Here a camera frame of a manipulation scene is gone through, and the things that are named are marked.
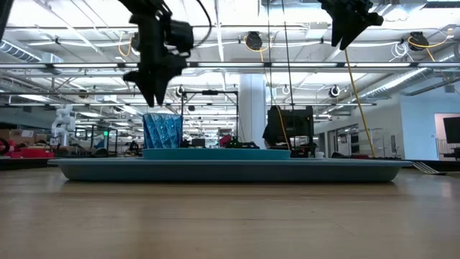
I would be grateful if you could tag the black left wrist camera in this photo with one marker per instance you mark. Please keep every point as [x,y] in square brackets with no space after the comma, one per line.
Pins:
[182,37]

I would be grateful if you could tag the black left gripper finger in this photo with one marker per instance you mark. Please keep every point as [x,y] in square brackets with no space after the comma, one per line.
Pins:
[148,86]
[163,77]

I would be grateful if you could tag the blue rectangular plastic tray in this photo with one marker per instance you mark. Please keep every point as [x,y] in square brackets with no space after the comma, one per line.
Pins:
[230,172]

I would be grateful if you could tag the long ceiling light bar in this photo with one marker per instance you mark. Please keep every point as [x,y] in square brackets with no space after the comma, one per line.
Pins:
[251,65]

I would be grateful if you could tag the white building column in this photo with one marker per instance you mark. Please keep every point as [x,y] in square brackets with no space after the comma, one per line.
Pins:
[251,108]

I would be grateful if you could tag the brown cardboard box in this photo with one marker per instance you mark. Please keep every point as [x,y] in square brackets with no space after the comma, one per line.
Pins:
[16,136]

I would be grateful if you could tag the translucent blue faceted cup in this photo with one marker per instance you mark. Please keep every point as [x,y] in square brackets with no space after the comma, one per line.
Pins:
[162,131]

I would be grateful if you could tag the black background frame rig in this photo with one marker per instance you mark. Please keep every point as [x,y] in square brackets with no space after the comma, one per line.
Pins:
[210,92]

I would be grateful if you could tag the black background robot arm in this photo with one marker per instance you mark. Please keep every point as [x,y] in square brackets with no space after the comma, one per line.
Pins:
[244,145]

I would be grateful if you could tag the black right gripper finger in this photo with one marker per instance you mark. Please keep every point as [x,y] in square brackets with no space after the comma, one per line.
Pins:
[359,23]
[337,27]

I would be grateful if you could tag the silver ventilation duct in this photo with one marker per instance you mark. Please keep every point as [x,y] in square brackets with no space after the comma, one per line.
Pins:
[14,50]

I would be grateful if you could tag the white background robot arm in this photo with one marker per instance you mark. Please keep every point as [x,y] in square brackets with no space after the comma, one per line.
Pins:
[64,120]

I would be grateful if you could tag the black wall screen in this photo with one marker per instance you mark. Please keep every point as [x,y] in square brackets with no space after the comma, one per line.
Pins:
[452,129]

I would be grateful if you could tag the red bin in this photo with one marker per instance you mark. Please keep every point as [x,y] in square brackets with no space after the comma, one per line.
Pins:
[32,153]

